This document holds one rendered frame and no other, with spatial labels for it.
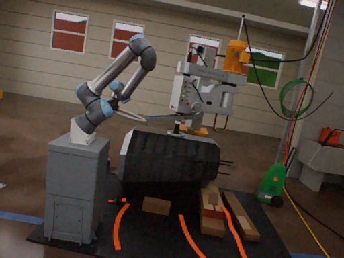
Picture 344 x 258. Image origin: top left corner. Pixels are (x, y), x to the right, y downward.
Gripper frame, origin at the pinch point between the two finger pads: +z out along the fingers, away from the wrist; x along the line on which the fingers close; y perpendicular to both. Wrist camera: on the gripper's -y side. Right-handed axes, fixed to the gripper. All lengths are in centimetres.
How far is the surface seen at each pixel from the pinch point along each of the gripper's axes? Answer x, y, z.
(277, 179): 188, 153, 13
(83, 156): -45, 36, 27
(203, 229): 61, 116, 73
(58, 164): -55, 22, 41
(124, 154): 33, 9, 37
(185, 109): 72, 40, -33
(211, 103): 101, 56, -51
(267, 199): 196, 152, 46
